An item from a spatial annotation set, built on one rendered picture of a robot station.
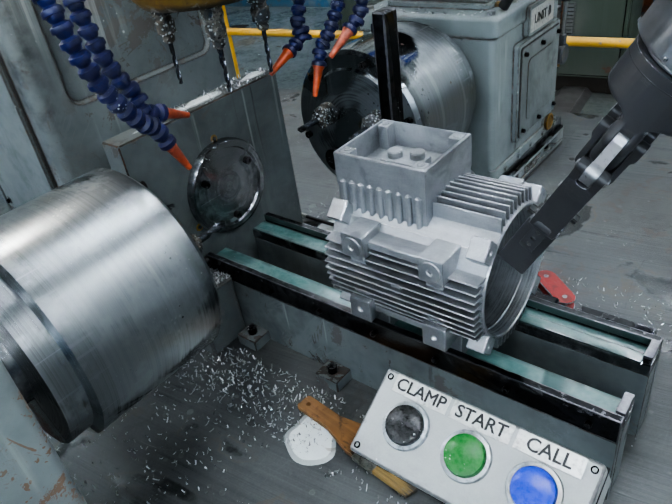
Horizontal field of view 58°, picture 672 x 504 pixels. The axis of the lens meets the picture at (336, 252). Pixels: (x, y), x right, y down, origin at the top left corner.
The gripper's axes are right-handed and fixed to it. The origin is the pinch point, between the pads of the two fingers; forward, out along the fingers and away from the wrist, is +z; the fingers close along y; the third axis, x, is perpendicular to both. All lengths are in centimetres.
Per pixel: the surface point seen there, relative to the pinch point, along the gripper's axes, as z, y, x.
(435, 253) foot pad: 7.1, 2.3, -6.2
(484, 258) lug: 4.3, 1.3, -2.2
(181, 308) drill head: 19.2, 20.2, -22.4
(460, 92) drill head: 17.9, -39.8, -23.3
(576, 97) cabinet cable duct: 141, -296, -30
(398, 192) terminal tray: 7.0, -1.1, -13.7
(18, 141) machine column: 34, 12, -64
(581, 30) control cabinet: 115, -309, -51
